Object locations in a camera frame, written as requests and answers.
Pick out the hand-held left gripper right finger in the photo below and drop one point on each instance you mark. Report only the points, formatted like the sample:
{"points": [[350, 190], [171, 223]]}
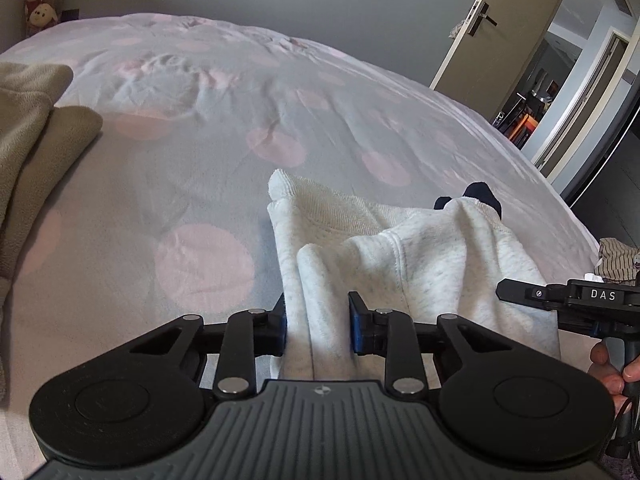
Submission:
{"points": [[357, 327]]}

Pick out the bed with pink dotted sheet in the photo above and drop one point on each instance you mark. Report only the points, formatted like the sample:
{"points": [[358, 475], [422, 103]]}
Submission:
{"points": [[200, 160]]}

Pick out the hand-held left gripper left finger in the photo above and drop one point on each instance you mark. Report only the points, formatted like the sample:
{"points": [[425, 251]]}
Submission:
{"points": [[281, 330]]}

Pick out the black wardrobe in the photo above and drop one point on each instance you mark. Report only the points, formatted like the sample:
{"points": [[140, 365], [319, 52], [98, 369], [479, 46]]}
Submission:
{"points": [[610, 185]]}

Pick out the grey printed sweatshirt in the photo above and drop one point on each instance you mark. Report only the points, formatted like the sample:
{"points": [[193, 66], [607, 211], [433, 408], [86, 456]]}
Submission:
{"points": [[425, 270]]}

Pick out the pile of striped and white clothes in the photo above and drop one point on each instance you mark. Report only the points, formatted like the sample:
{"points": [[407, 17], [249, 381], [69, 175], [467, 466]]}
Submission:
{"points": [[617, 260]]}

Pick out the person's right hand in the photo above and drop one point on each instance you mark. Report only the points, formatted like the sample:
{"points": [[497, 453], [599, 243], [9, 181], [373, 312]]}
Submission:
{"points": [[602, 370]]}

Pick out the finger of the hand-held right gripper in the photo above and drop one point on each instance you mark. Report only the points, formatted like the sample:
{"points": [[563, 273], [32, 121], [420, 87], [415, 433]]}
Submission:
{"points": [[530, 294]]}

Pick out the orange chair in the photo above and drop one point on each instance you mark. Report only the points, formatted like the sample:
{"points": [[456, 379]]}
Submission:
{"points": [[522, 127]]}

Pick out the beige door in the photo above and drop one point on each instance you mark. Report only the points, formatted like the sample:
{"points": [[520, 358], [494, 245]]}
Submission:
{"points": [[485, 60]]}

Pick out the white cloth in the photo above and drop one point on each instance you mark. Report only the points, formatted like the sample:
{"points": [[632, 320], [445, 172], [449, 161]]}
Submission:
{"points": [[594, 278]]}

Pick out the folded beige garment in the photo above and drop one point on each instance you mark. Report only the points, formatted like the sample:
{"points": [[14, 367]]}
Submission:
{"points": [[30, 160]]}

